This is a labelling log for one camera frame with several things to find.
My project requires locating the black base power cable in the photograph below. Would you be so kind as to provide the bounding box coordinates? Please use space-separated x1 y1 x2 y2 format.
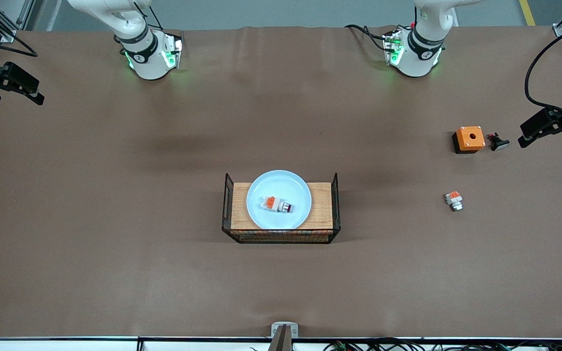
343 23 390 52

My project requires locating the orange button enclosure box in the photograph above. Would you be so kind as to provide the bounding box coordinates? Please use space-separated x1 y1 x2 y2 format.
452 126 486 155

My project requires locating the white table edge rail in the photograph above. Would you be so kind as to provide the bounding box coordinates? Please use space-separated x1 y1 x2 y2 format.
0 336 562 351

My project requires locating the wooden board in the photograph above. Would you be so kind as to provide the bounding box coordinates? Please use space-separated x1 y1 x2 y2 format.
231 182 334 231

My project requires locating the clear cap push button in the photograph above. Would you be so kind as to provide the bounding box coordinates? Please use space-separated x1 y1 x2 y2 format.
445 191 464 212

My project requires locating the brown table cover mat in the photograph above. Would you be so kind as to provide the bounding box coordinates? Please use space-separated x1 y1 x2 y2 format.
0 24 562 340

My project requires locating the black wire basket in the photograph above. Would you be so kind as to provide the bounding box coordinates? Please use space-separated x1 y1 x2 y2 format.
221 172 341 245

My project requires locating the black mushroom push button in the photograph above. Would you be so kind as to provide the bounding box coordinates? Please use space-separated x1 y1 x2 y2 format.
486 132 511 152

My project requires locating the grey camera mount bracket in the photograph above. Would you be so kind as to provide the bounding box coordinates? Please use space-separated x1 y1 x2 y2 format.
271 322 299 351

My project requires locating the light blue round plate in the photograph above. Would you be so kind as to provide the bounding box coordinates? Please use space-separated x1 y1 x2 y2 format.
246 170 312 231

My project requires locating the black cable bundle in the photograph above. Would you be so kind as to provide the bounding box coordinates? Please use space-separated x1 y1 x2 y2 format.
322 338 562 351

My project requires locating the red cap push button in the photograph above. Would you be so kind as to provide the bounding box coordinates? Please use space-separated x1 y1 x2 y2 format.
261 195 295 215

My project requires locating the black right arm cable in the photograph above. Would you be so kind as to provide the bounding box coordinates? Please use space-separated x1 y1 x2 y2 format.
0 41 39 58

